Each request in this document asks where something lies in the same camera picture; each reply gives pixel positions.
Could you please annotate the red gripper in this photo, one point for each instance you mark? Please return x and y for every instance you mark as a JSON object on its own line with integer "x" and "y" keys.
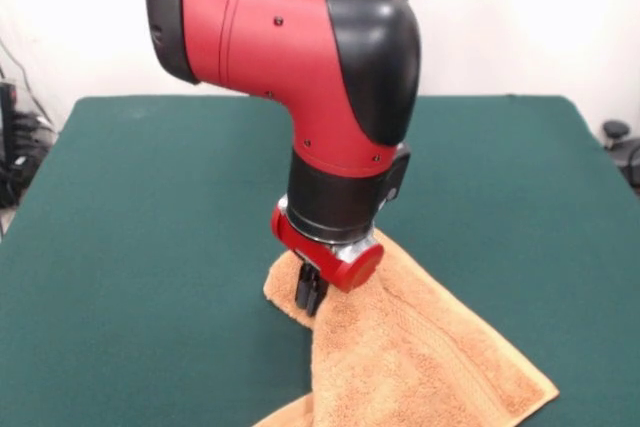
{"x": 345, "y": 267}

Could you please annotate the orange terry towel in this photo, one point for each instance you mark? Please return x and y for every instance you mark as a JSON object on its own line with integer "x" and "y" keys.
{"x": 400, "y": 357}

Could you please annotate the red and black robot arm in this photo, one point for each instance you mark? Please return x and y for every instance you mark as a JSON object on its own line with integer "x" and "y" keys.
{"x": 280, "y": 47}

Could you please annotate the dark green table cloth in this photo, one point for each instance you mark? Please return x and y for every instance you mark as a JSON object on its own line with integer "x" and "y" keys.
{"x": 100, "y": 297}

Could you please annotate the black office chair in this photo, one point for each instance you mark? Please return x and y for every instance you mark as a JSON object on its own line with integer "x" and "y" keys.
{"x": 622, "y": 147}

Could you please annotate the black computer case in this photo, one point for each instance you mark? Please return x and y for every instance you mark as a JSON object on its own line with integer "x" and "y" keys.
{"x": 7, "y": 117}

